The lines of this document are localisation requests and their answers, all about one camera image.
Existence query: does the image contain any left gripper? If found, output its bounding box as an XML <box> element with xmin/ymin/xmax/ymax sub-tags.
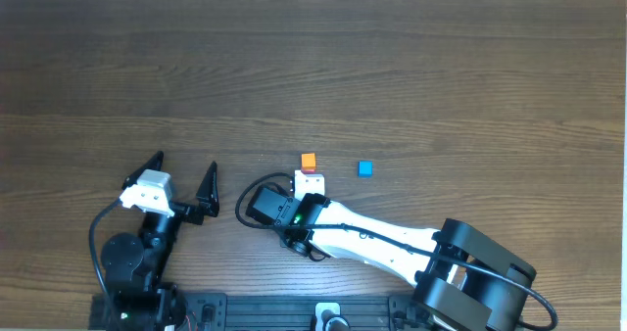
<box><xmin>121</xmin><ymin>150</ymin><xmax>220</xmax><ymax>226</ymax></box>

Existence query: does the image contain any mounting rail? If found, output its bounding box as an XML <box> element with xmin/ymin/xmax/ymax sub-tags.
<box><xmin>90</xmin><ymin>291</ymin><xmax>433</xmax><ymax>331</ymax></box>

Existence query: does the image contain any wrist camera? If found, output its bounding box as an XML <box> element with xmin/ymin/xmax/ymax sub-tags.
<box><xmin>293</xmin><ymin>169</ymin><xmax>326</xmax><ymax>201</ymax></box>
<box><xmin>119</xmin><ymin>168</ymin><xmax>176</xmax><ymax>218</ymax></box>

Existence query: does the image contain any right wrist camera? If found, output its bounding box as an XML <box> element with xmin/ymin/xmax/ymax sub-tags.
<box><xmin>293</xmin><ymin>169</ymin><xmax>326</xmax><ymax>201</ymax></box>

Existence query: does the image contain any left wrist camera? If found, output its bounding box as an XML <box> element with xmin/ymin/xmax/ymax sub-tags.
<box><xmin>119</xmin><ymin>168</ymin><xmax>176</xmax><ymax>218</ymax></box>

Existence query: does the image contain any black cable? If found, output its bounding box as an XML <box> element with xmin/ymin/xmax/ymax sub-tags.
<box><xmin>87</xmin><ymin>198</ymin><xmax>123</xmax><ymax>301</ymax></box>
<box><xmin>234</xmin><ymin>171</ymin><xmax>560</xmax><ymax>331</ymax></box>

